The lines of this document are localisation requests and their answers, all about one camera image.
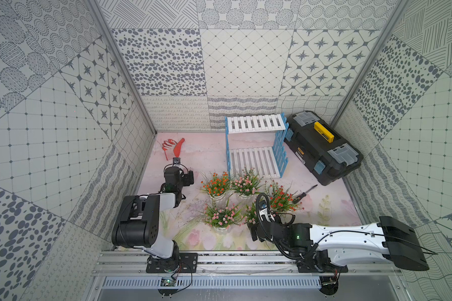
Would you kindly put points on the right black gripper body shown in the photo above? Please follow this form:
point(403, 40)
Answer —
point(279, 223)

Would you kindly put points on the aluminium rail frame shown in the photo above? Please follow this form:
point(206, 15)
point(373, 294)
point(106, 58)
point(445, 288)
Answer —
point(212, 263)

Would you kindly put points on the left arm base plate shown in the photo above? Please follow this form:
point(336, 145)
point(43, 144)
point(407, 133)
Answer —
point(185, 262)

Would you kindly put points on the black plastic toolbox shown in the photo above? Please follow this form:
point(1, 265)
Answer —
point(323, 151)

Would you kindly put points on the blue white wooden rack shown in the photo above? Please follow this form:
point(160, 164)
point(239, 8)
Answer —
point(268, 159)

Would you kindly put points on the black screwdriver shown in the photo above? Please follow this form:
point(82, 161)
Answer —
point(297, 198)

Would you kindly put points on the orange flower pot rear left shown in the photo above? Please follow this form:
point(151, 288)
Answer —
point(217, 185)

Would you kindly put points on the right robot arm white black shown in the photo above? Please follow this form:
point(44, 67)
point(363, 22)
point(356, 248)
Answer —
point(321, 249)

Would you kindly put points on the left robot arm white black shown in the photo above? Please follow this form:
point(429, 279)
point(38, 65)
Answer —
point(137, 224)

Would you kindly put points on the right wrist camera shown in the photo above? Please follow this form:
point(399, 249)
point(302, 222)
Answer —
point(264, 212)

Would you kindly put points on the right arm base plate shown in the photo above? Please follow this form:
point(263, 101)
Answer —
point(319, 263)

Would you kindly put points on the red flower pot right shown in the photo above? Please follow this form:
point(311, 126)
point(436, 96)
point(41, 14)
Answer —
point(281, 200)

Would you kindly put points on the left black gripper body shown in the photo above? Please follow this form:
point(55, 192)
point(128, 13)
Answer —
point(175, 166)

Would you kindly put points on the pink flower pot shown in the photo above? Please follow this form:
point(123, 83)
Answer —
point(222, 218)
point(248, 183)
point(250, 215)

